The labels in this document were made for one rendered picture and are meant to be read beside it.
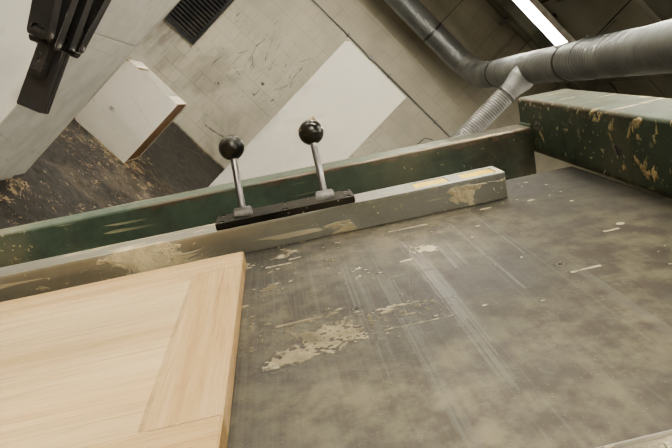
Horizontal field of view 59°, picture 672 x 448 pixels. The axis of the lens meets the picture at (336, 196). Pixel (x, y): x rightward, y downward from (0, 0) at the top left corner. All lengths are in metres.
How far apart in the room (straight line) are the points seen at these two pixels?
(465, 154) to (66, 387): 0.79
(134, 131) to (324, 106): 2.06
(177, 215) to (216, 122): 7.70
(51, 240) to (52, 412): 0.64
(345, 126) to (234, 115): 4.60
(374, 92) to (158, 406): 3.90
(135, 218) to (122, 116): 4.60
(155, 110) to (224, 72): 3.27
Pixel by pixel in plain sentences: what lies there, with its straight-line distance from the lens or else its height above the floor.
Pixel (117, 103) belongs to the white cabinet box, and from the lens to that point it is 5.71.
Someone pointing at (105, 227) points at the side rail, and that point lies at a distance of 1.13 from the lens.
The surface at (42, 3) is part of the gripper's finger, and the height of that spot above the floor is 1.44.
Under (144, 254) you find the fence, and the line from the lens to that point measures 0.88.
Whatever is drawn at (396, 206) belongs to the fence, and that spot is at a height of 1.53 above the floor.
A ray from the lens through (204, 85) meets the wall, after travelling 8.81.
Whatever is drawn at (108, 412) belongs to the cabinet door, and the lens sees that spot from 0.52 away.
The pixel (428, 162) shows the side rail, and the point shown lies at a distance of 1.11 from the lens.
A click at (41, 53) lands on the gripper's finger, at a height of 1.40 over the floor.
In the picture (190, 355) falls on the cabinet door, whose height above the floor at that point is 1.32.
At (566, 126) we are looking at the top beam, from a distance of 1.05.
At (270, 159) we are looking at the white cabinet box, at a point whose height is 1.07.
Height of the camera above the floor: 1.56
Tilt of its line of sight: 5 degrees down
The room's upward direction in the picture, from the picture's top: 44 degrees clockwise
